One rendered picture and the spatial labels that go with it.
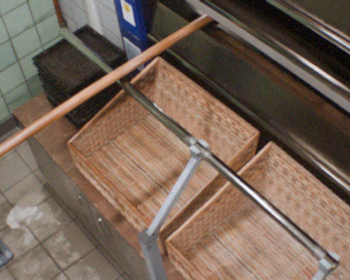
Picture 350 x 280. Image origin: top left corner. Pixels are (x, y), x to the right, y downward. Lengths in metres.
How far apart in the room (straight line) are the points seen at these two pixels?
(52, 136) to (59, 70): 0.30
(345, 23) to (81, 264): 1.82
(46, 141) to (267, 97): 1.01
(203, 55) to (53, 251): 1.29
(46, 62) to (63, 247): 0.93
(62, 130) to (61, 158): 0.15
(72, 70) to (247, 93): 0.74
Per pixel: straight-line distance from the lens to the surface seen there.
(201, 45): 2.16
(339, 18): 1.53
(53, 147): 2.56
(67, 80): 2.40
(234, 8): 1.70
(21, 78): 3.34
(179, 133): 1.70
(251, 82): 2.03
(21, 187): 3.23
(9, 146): 1.76
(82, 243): 2.95
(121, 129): 2.48
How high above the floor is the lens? 2.47
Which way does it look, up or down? 50 degrees down
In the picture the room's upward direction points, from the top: 10 degrees counter-clockwise
